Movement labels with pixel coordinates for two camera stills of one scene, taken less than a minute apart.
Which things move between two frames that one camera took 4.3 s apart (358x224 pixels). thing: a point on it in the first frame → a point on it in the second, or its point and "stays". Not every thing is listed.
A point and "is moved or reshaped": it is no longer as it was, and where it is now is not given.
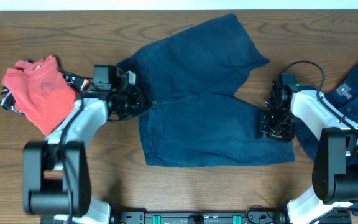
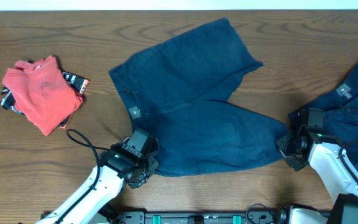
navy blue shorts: [194, 117] is moved or reshaped
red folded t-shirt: [41, 93] stays
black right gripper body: [280, 125] → [286, 145]
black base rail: [199, 218] stays
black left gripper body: [127, 106] → [146, 167]
